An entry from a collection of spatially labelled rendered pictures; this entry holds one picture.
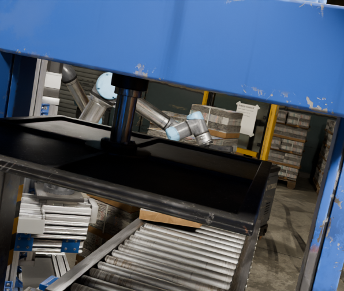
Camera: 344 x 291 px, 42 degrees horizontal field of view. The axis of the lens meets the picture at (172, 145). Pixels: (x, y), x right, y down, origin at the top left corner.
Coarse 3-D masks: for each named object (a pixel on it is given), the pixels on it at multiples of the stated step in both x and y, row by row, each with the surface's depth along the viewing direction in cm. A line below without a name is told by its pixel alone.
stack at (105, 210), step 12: (108, 204) 292; (108, 216) 292; (120, 216) 286; (132, 216) 283; (96, 228) 297; (108, 228) 292; (120, 228) 286; (84, 240) 303; (96, 240) 298; (108, 240) 293; (84, 252) 303
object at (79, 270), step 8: (136, 224) 202; (120, 232) 188; (128, 232) 190; (112, 240) 178; (120, 240) 179; (104, 248) 168; (112, 248) 170; (88, 256) 159; (96, 256) 160; (104, 256) 162; (80, 264) 151; (88, 264) 152; (96, 264) 155; (72, 272) 145; (80, 272) 146; (88, 272) 149; (56, 280) 137; (64, 280) 138; (72, 280) 139; (48, 288) 132; (56, 288) 132; (64, 288) 133
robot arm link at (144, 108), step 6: (138, 102) 220; (144, 102) 221; (138, 108) 220; (144, 108) 221; (150, 108) 222; (156, 108) 224; (144, 114) 222; (150, 114) 222; (156, 114) 222; (162, 114) 224; (150, 120) 224; (156, 120) 223; (162, 120) 223; (168, 120) 224; (174, 120) 227; (162, 126) 225; (168, 126) 224
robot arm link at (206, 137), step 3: (207, 132) 215; (201, 135) 214; (204, 135) 214; (207, 135) 214; (210, 135) 216; (195, 138) 217; (198, 138) 215; (201, 138) 213; (204, 138) 214; (207, 138) 214; (210, 138) 215; (198, 141) 215; (201, 141) 214; (204, 141) 214; (207, 141) 214; (198, 144) 217; (201, 144) 215
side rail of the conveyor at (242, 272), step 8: (256, 224) 238; (256, 232) 224; (248, 240) 210; (256, 240) 212; (248, 248) 198; (240, 256) 187; (248, 256) 189; (240, 264) 178; (248, 264) 180; (240, 272) 171; (248, 272) 172; (240, 280) 163; (232, 288) 155; (240, 288) 156
